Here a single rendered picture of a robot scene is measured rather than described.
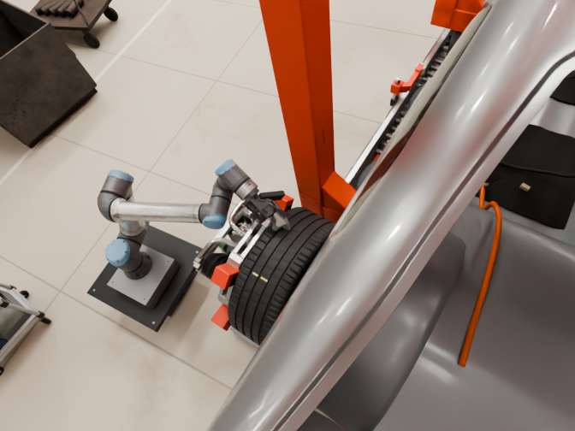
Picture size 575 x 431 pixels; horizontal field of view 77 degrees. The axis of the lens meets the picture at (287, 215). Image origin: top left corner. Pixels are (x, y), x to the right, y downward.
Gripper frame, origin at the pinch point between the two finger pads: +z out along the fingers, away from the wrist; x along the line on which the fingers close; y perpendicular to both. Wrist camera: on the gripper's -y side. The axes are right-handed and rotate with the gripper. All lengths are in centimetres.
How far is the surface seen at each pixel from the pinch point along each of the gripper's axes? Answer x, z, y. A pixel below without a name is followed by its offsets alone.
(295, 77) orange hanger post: 38, -37, -21
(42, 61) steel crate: -176, -250, -61
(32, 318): -195, -76, 77
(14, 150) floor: -263, -238, -13
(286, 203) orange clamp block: -5.4, -7.6, -11.8
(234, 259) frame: -17.3, -6.0, 19.5
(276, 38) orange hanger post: 48, -48, -16
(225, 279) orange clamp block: -15.8, -2.8, 28.9
